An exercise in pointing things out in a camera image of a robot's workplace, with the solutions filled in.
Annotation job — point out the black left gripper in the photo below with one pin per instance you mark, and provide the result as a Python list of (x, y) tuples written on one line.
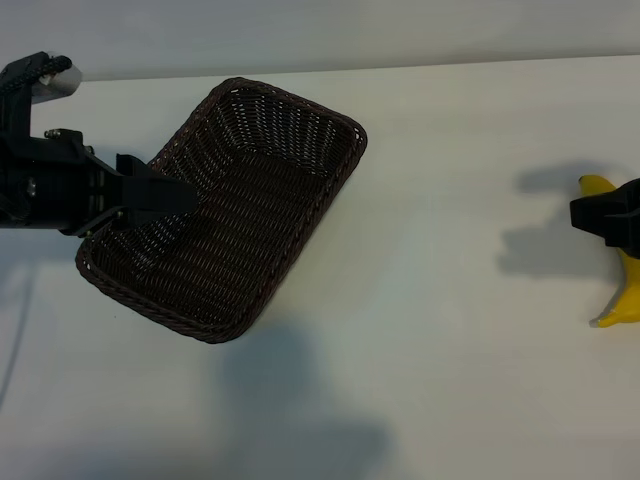
[(55, 185)]

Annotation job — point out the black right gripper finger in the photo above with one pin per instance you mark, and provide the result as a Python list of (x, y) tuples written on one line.
[(610, 202), (625, 231)]

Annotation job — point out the yellow banana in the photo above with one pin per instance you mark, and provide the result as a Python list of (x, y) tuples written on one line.
[(630, 300)]

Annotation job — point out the dark brown woven basket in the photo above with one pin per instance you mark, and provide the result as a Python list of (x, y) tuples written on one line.
[(240, 210)]

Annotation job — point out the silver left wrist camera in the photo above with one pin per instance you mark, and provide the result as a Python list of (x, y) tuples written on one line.
[(62, 85)]

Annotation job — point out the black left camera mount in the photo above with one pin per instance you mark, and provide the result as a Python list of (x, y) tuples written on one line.
[(15, 110)]

